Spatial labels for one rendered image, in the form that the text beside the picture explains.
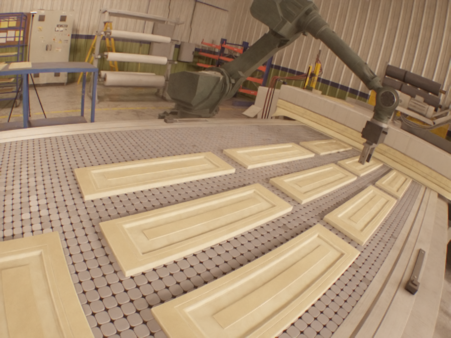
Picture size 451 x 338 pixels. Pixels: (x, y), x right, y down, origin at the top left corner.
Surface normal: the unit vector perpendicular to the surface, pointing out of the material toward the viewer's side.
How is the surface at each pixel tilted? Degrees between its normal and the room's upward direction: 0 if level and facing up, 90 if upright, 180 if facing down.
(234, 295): 11
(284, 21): 90
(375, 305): 0
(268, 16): 90
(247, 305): 0
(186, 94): 90
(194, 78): 90
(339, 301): 0
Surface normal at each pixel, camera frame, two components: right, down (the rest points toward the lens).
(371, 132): -0.74, 0.13
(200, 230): 0.33, -0.78
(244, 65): -0.43, 0.16
